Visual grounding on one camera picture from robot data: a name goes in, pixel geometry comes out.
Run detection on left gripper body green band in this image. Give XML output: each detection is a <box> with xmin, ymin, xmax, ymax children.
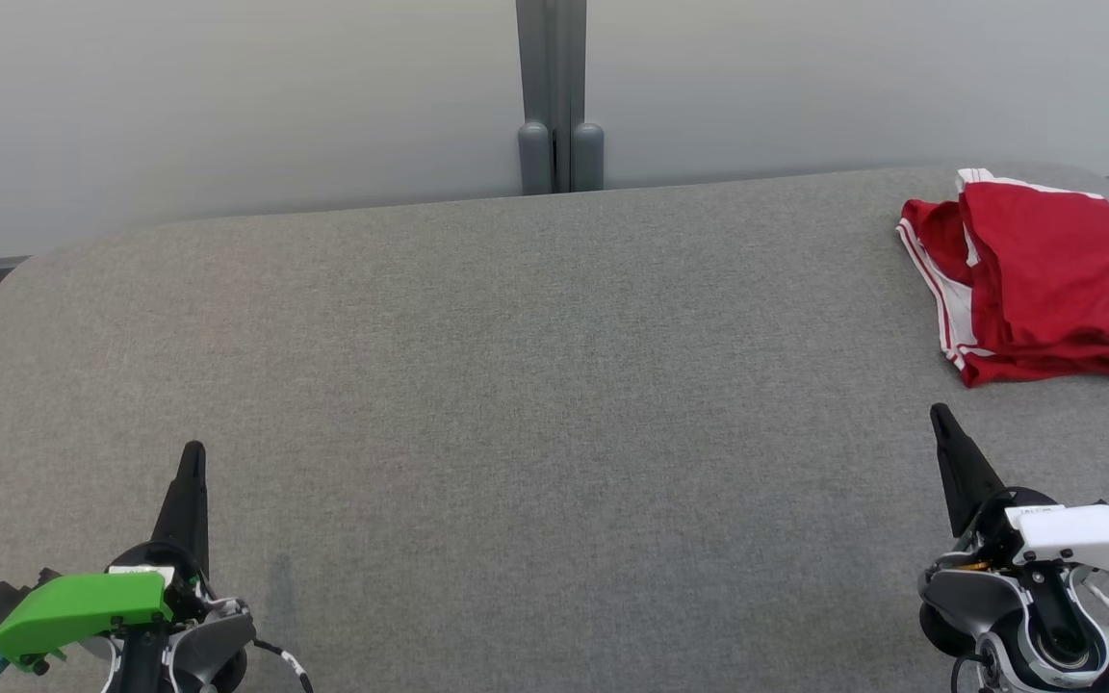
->
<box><xmin>0</xmin><ymin>540</ymin><xmax>210</xmax><ymax>673</ymax></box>

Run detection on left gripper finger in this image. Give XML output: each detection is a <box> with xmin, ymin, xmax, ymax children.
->
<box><xmin>150</xmin><ymin>440</ymin><xmax>211</xmax><ymax>579</ymax></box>

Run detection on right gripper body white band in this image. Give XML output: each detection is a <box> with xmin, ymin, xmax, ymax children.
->
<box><xmin>967</xmin><ymin>487</ymin><xmax>1109</xmax><ymax>579</ymax></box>

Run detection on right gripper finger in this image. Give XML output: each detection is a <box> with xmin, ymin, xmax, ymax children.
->
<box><xmin>929</xmin><ymin>403</ymin><xmax>1007</xmax><ymax>539</ymax></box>

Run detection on red lettered garment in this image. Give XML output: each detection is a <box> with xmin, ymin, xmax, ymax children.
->
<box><xmin>897</xmin><ymin>196</ymin><xmax>1109</xmax><ymax>389</ymax></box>

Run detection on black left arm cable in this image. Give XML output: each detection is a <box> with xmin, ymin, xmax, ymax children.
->
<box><xmin>250</xmin><ymin>639</ymin><xmax>316</xmax><ymax>693</ymax></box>

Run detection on grey partition post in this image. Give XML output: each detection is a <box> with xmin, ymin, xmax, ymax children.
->
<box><xmin>515</xmin><ymin>0</ymin><xmax>606</xmax><ymax>196</ymax></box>

